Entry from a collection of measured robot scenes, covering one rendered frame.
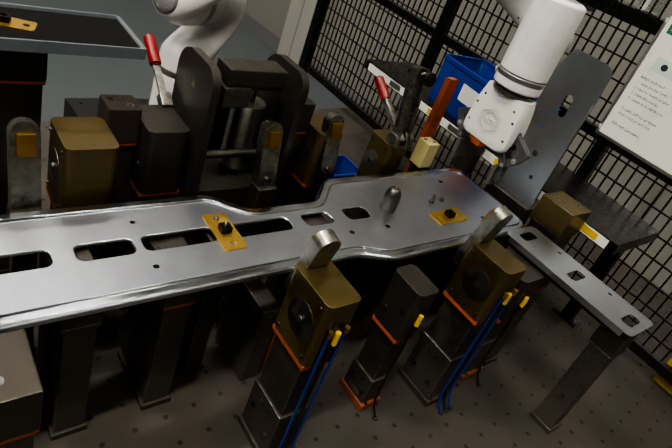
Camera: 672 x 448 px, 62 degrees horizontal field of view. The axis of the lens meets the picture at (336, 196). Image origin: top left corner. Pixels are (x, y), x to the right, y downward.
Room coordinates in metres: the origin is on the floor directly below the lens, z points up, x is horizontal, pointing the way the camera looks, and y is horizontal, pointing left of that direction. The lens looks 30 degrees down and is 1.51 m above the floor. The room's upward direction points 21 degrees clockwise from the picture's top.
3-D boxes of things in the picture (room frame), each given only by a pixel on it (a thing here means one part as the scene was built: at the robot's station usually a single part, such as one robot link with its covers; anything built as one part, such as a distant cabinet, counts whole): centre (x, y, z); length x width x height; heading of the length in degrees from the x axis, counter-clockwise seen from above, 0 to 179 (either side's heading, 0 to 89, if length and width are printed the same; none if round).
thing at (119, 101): (0.74, 0.36, 0.90); 0.05 x 0.05 x 0.40; 46
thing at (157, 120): (0.78, 0.32, 0.89); 0.12 x 0.07 x 0.38; 46
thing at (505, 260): (0.81, -0.30, 0.87); 0.12 x 0.07 x 0.35; 46
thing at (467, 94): (1.49, -0.30, 1.10); 0.30 x 0.17 x 0.13; 41
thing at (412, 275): (0.73, -0.18, 0.84); 0.10 x 0.05 x 0.29; 46
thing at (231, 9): (1.23, 0.42, 1.10); 0.19 x 0.12 x 0.24; 160
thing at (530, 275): (0.91, -0.38, 0.84); 0.12 x 0.07 x 0.28; 46
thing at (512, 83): (0.97, -0.22, 1.29); 0.09 x 0.08 x 0.03; 46
